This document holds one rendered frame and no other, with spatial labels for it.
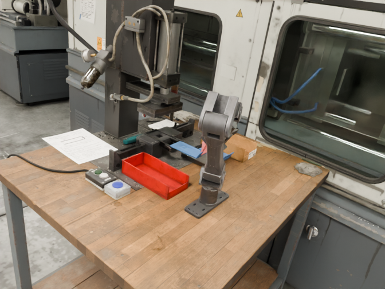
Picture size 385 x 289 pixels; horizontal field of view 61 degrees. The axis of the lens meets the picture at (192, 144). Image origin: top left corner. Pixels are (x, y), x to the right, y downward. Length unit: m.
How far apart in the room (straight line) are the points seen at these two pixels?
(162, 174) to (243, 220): 0.38
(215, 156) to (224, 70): 1.01
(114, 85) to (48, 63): 2.99
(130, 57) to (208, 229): 0.78
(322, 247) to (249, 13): 1.31
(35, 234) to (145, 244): 1.54
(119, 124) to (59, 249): 1.06
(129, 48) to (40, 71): 3.11
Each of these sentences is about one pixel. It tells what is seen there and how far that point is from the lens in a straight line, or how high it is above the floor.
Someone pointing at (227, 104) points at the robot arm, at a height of 1.31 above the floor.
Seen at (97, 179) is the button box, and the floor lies 0.93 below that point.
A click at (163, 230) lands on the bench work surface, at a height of 0.90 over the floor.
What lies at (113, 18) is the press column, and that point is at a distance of 1.52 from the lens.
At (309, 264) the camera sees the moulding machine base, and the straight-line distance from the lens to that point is 2.06.
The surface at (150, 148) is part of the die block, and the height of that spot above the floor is 0.96.
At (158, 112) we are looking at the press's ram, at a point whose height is 1.13.
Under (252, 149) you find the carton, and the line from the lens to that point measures 1.64.
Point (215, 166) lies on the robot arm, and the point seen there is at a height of 1.08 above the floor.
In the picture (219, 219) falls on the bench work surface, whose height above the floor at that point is 0.90.
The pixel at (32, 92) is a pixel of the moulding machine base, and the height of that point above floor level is 0.20.
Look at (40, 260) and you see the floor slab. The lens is 2.30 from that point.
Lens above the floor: 1.60
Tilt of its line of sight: 25 degrees down
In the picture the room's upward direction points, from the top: 8 degrees clockwise
